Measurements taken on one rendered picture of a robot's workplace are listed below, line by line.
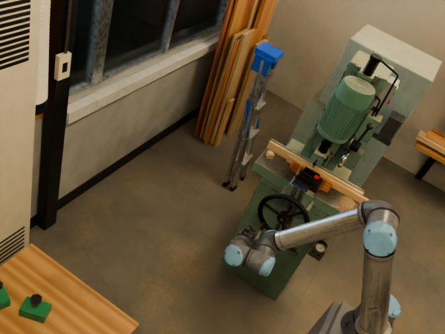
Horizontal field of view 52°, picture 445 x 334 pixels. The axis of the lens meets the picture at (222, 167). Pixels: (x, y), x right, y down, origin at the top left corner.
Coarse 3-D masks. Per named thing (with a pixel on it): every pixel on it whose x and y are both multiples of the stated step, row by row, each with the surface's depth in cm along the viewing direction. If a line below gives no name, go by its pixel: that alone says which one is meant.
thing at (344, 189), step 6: (288, 156) 263; (288, 162) 265; (324, 174) 260; (336, 186) 258; (342, 186) 257; (342, 192) 258; (348, 192) 256; (354, 192) 256; (354, 198) 256; (360, 198) 255; (366, 198) 255
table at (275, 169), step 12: (264, 156) 262; (276, 156) 266; (252, 168) 259; (264, 168) 255; (276, 168) 257; (288, 168) 261; (276, 180) 255; (288, 180) 253; (324, 192) 254; (336, 192) 258; (312, 204) 248; (324, 204) 248; (336, 204) 250
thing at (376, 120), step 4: (372, 112) 254; (368, 116) 249; (376, 116) 252; (380, 116) 253; (364, 120) 251; (368, 120) 250; (372, 120) 249; (376, 120) 248; (380, 120) 250; (364, 124) 252; (376, 124) 249; (360, 128) 254; (364, 128) 253; (376, 128) 250; (360, 132) 255; (368, 132) 253; (372, 132) 252; (356, 136) 258; (360, 136) 257; (364, 136) 256; (368, 136) 254; (364, 140) 257; (368, 140) 256
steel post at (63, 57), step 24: (72, 0) 199; (72, 24) 208; (72, 48) 217; (48, 72) 220; (48, 96) 228; (48, 120) 236; (48, 144) 246; (48, 168) 256; (48, 192) 269; (48, 216) 284
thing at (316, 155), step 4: (320, 144) 257; (316, 148) 253; (316, 152) 250; (320, 152) 251; (328, 152) 254; (312, 156) 251; (316, 156) 250; (320, 156) 249; (324, 156) 250; (312, 160) 252; (320, 160) 250; (324, 160) 250; (320, 164) 251
